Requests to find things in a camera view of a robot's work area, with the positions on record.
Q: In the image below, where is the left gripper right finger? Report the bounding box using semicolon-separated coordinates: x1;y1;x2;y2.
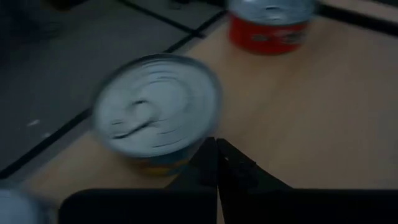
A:
217;139;398;224

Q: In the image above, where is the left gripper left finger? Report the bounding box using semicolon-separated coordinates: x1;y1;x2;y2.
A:
58;136;218;224

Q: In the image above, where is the teal label tuna can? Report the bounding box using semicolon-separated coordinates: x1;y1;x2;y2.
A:
90;53;223;175

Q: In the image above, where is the red label seafood can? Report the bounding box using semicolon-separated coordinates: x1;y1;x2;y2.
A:
226;0;315;56

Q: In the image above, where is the blue label tuna can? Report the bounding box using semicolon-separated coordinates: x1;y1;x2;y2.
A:
0;188;44;224

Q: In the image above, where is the wooden shelf black metal frame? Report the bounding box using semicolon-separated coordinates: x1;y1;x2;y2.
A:
18;2;398;224

